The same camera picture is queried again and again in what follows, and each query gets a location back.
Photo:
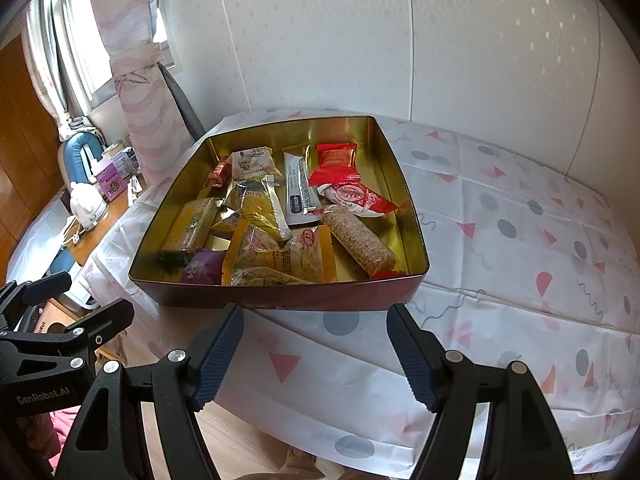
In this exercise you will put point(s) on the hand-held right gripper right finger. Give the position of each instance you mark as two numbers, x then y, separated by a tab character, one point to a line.
412	360

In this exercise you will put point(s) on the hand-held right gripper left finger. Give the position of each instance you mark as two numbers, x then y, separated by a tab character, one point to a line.
217	360

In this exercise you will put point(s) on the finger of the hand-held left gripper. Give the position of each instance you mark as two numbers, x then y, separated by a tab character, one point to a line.
102	322
40	295

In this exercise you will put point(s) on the gold tin box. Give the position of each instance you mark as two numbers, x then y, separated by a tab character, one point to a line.
350	295

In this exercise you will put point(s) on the purple snack packet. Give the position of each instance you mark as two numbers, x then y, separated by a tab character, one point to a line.
205	267

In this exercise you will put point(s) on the yellow clear candy packet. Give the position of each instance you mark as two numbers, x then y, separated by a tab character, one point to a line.
285	252
270	277

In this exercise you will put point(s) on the grain bar clear packet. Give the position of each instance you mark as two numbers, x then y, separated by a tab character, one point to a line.
360	240

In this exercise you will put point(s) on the green cracker packet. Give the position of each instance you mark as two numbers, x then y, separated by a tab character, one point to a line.
192	225

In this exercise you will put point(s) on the yellow green snack packet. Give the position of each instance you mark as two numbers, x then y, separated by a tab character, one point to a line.
262	207
227	210

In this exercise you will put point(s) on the red white snack packet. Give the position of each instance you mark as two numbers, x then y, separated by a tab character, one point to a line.
360	199

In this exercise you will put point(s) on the red gold patterned snack packet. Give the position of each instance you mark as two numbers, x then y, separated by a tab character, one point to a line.
218	172

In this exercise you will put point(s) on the long white snack packet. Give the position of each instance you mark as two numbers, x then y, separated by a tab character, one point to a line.
300	190

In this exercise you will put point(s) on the round cookie clear packet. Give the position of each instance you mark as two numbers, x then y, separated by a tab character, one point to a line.
255	162

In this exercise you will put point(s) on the large red snack packet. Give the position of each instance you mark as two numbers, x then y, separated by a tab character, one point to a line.
335	162

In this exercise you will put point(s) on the white kettle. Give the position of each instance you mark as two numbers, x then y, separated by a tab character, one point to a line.
86	205

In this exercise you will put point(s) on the purple box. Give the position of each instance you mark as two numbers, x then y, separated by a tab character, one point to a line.
110	183

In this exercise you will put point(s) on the wooden wardrobe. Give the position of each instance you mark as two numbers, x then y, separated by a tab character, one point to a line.
25	160

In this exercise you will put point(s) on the blue chair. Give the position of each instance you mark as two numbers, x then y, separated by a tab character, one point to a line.
75	152

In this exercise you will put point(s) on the pink white curtain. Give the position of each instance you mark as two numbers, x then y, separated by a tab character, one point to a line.
135	85

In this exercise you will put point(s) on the black chair back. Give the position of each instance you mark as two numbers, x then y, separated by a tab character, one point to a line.
182	105

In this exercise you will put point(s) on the window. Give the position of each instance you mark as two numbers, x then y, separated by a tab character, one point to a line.
80	35

